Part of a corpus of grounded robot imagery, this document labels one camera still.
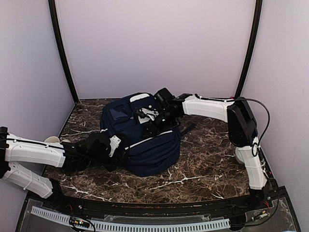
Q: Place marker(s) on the cream patterned ceramic mug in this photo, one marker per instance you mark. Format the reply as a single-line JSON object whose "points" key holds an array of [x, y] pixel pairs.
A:
{"points": [[54, 139]]}

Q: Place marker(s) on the grey slotted cable duct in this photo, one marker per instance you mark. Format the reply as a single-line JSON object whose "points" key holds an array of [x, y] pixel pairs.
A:
{"points": [[133, 224]]}

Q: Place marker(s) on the black corner post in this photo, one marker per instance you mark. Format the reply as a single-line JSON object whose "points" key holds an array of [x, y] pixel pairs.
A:
{"points": [[61, 50], [250, 48]]}

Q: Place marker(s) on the black front mounting rail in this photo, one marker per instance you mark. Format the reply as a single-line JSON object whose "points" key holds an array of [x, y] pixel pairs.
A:
{"points": [[99, 209]]}

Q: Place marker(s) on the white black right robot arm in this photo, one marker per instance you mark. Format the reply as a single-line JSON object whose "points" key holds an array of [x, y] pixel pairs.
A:
{"points": [[242, 125]]}

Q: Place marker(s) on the black left corner post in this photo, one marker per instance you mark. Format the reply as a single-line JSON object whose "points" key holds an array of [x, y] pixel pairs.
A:
{"points": [[61, 50]]}

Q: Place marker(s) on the black right corner post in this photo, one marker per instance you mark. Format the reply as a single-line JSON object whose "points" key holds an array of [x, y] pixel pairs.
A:
{"points": [[250, 48]]}

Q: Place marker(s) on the navy blue student backpack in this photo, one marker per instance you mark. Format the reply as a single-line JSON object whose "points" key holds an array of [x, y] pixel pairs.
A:
{"points": [[144, 157]]}

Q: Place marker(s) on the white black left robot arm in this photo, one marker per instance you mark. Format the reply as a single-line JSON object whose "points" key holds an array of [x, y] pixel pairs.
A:
{"points": [[68, 156]]}

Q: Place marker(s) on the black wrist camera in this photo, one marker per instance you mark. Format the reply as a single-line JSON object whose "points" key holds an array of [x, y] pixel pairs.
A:
{"points": [[98, 145], [164, 97]]}

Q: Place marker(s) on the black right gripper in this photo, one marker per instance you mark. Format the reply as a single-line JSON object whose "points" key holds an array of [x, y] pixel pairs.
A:
{"points": [[154, 131]]}

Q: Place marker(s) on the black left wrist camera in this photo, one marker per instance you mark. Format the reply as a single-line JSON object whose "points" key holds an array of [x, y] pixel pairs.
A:
{"points": [[98, 145]]}

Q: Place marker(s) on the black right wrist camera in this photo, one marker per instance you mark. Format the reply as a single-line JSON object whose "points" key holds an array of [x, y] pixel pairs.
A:
{"points": [[164, 97]]}

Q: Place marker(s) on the pale green ceramic bowl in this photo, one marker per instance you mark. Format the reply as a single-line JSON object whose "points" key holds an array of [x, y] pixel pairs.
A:
{"points": [[239, 155]]}

